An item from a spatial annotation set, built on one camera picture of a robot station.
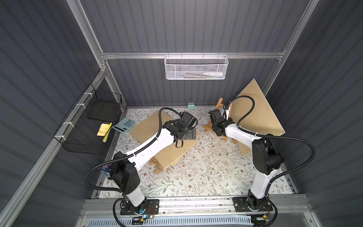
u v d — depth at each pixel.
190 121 0.62
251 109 0.71
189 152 0.94
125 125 1.05
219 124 0.74
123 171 0.42
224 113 0.81
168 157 0.88
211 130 0.79
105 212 0.72
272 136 0.52
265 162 0.51
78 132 0.69
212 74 0.89
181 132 0.56
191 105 1.21
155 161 0.85
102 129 0.74
